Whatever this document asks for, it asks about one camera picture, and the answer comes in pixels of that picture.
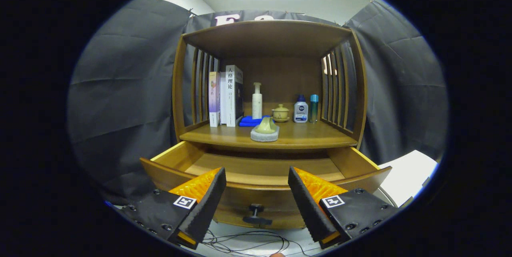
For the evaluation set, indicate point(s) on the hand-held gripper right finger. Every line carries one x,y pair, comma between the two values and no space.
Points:
308,209

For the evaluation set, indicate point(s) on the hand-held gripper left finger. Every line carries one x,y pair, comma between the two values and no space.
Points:
208,205

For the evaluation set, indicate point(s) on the wooden drawer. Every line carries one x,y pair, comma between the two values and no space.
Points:
260,193

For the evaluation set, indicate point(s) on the black drawer knob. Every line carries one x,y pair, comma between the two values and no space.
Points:
256,221

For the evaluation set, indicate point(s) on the wooden countertop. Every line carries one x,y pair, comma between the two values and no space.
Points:
312,135

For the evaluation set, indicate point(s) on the wooden cabinet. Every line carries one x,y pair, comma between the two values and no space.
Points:
280,77

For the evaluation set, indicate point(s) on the blue folded cloth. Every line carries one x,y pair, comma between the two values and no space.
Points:
248,121

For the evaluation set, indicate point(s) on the white bottle with blue cap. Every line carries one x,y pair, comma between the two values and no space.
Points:
300,111

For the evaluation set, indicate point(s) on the thick white and black book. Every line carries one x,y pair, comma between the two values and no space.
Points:
231,109

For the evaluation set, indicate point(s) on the yellow lidded teacup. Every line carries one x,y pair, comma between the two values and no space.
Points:
280,114

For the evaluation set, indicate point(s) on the teal bottle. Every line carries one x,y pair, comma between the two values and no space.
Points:
314,109

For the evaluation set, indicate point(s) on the thin white book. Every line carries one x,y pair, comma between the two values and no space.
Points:
222,105

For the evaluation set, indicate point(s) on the purple book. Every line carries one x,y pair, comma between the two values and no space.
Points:
214,101

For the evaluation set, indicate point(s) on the white pump bottle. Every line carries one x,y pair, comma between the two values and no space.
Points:
257,105

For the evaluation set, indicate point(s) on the black backdrop cloth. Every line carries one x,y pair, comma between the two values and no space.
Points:
120,89

